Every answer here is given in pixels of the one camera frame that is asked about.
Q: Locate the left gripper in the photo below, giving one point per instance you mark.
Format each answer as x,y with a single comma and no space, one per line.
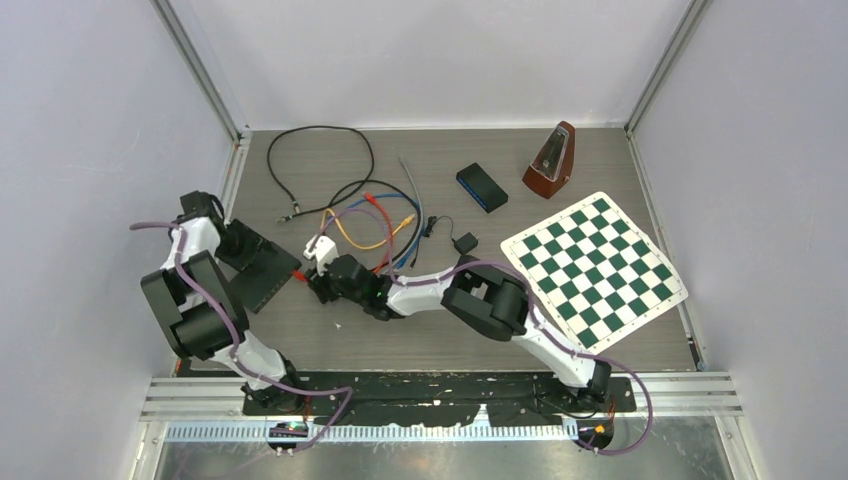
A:
252,244

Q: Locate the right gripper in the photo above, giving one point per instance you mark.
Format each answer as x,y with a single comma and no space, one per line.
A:
321,285

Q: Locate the dark grey network switch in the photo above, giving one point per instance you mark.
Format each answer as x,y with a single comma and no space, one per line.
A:
262,270

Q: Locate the black power adapter with cord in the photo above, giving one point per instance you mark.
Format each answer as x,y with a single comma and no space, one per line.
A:
463,244

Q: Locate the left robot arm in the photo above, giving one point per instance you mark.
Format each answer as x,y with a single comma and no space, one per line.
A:
217,272

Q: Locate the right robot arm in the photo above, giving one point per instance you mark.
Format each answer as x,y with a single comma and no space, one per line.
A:
485,297

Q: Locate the brown metronome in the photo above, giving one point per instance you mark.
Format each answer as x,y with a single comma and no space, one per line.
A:
552,167

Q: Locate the green white chessboard mat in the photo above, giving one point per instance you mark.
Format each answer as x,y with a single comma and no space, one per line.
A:
595,273

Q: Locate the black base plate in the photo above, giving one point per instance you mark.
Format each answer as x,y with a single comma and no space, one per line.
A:
437,399

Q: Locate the small black blue switch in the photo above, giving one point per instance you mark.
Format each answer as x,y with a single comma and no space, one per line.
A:
482,187

